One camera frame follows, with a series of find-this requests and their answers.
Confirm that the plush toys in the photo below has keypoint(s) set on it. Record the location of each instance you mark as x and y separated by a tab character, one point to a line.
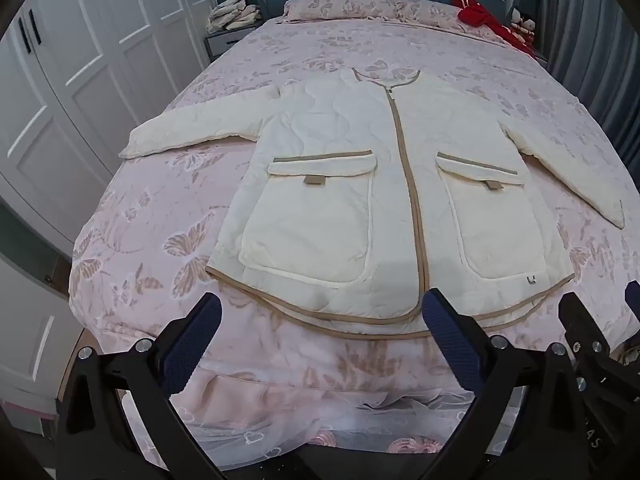
522	25

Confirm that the bed with pink butterfly bedspread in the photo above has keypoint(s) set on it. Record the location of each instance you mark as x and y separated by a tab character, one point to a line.
190	200

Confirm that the pink butterfly pillow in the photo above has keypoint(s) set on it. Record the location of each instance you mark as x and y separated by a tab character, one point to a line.
340	6
435	14

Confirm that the grey nightstand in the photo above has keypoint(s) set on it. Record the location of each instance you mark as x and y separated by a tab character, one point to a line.
225	42

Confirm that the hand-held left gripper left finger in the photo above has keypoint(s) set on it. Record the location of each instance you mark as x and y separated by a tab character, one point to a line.
192	345

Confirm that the grey curtain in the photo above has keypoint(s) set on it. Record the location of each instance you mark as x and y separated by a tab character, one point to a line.
595	50

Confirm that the red garment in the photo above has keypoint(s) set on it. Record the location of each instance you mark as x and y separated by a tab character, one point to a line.
480	19

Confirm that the pile of cream clothes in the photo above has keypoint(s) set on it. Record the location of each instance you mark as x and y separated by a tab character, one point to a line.
232	12

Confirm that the cream quilted jacket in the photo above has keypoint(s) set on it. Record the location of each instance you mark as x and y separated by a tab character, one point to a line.
340	160

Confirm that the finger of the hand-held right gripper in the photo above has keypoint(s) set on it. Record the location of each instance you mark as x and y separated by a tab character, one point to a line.
582	325
634	295

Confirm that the white low cabinet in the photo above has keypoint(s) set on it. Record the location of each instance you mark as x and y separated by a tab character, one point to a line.
30	330

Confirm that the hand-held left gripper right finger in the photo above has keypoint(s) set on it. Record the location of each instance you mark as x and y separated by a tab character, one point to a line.
450	340

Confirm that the white wardrobe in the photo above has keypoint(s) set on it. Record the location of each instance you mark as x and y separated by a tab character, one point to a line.
90	60

